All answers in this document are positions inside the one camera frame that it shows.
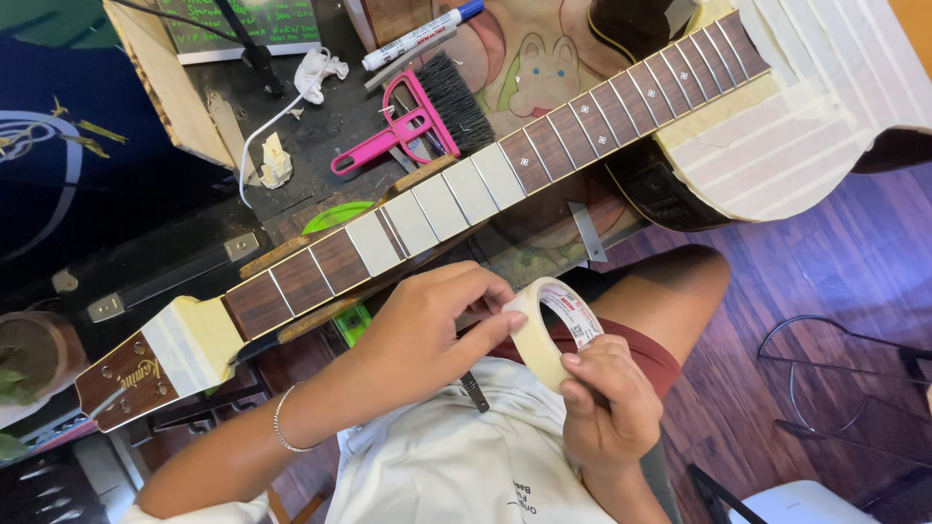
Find cream masking tape roll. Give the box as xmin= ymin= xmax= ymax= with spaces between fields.
xmin=501 ymin=277 xmax=605 ymax=394

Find dark blue printed cloth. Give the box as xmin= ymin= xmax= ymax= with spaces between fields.
xmin=0 ymin=29 xmax=245 ymax=295

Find green chalkboard sign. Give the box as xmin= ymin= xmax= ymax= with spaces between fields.
xmin=156 ymin=0 xmax=323 ymax=66

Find pink-handled black bristle brush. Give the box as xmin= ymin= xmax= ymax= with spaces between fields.
xmin=331 ymin=51 xmax=497 ymax=177

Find white stool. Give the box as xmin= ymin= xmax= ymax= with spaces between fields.
xmin=727 ymin=479 xmax=883 ymax=524

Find potted plant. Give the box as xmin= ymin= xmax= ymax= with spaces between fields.
xmin=0 ymin=311 xmax=90 ymax=463

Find green plastic tool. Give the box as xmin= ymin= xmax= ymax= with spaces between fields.
xmin=333 ymin=303 xmax=374 ymax=349

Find crumpled white tissue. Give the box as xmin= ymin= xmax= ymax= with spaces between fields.
xmin=294 ymin=47 xmax=350 ymax=105

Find small steel ruler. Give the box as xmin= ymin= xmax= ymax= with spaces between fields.
xmin=567 ymin=201 xmax=609 ymax=263

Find crumpled masking tape scrap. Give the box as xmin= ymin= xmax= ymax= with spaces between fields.
xmin=259 ymin=131 xmax=294 ymax=190

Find black wire stand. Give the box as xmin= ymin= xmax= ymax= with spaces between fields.
xmin=756 ymin=314 xmax=932 ymax=456

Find white cable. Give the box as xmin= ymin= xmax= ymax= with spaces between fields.
xmin=238 ymin=54 xmax=333 ymax=210

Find person's bare leg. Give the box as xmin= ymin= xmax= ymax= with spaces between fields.
xmin=579 ymin=244 xmax=732 ymax=368

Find white printed t-shirt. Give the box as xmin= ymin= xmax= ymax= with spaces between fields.
xmin=118 ymin=355 xmax=620 ymax=524

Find person's left hand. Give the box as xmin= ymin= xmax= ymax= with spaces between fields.
xmin=320 ymin=261 xmax=530 ymax=447

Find red shorts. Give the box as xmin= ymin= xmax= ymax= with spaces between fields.
xmin=486 ymin=316 xmax=682 ymax=401

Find grey metal file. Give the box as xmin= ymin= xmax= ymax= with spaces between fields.
xmin=364 ymin=29 xmax=458 ymax=93

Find black bar with metal ends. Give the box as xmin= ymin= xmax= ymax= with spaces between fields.
xmin=86 ymin=230 xmax=262 ymax=324

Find person's right hand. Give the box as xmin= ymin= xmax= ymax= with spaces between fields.
xmin=559 ymin=335 xmax=665 ymax=480

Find black knurled tool handle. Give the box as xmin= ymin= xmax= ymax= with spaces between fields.
xmin=459 ymin=370 xmax=491 ymax=414

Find cartoon rabbit work mat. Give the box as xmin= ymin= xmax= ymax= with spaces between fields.
xmin=426 ymin=0 xmax=656 ymax=270

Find green plastic lid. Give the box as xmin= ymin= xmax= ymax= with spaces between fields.
xmin=301 ymin=201 xmax=377 ymax=236

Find silver chain bracelet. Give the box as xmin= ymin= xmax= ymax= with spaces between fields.
xmin=272 ymin=381 xmax=322 ymax=454

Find white marker with blue cap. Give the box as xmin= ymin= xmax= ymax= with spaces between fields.
xmin=361 ymin=0 xmax=486 ymax=72

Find wooden box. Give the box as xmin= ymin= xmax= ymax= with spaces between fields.
xmin=102 ymin=0 xmax=239 ymax=170

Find acoustic guitar with taped fretboard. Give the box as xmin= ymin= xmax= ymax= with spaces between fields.
xmin=75 ymin=0 xmax=932 ymax=435

